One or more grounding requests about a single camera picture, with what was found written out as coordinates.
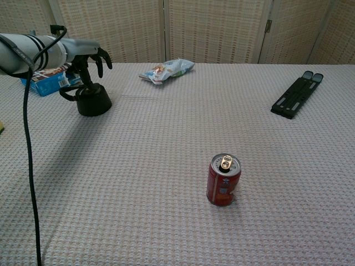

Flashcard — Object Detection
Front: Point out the beige woven tablecloth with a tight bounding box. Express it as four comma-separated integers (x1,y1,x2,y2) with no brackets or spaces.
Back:
0,62,355,266

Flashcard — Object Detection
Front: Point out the black folding laptop stand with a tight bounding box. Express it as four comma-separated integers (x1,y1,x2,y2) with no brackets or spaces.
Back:
270,70,324,120

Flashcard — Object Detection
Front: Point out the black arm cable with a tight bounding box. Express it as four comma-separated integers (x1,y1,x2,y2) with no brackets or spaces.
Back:
0,24,69,266

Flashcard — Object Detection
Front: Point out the black round lid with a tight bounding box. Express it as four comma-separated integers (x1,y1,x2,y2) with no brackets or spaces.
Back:
80,83,105,92

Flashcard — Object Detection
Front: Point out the blue snack box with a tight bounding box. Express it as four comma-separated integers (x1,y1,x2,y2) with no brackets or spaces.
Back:
19,62,84,98

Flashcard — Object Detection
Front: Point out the beige woven folding screen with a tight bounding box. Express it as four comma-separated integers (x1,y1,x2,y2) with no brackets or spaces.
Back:
0,0,355,65

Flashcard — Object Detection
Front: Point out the white blue snack bag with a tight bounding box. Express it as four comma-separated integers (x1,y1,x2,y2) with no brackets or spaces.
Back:
138,58,196,85

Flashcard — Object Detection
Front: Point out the red soda can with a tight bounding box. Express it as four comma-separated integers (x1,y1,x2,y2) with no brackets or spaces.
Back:
206,153,242,208

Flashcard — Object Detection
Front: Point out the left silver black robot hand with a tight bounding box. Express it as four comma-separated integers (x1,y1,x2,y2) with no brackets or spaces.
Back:
65,38,113,91

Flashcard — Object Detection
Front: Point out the black kettle with handle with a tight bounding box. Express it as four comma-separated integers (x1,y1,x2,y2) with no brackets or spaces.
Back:
59,83,113,117

